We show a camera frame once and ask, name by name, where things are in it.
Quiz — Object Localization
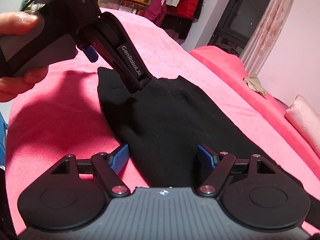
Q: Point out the black pants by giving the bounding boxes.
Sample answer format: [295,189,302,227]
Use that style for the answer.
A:
[96,66,320,233]

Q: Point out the person's left hand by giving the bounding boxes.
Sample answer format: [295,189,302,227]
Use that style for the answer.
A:
[0,11,50,103]

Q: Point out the wooden shelf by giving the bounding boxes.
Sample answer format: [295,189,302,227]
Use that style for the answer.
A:
[98,0,152,16]

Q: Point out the pink bed blanket near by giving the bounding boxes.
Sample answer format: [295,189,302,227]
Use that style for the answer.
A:
[1,11,319,233]

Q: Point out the hanging clothes rack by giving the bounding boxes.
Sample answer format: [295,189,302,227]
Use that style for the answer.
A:
[143,0,204,43]

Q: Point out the beige cloth on bed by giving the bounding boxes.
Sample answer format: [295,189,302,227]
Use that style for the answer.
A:
[244,74,267,98]

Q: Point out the pale pink pillow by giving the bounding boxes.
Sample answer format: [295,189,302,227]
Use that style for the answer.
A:
[284,94,320,156]

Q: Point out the pink bed far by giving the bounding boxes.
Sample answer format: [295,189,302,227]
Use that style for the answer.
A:
[190,46,319,176]

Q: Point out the pink floral curtain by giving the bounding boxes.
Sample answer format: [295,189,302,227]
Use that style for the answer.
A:
[240,0,294,75]

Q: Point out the dark window frame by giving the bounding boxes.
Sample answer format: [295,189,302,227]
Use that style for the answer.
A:
[208,0,270,56]

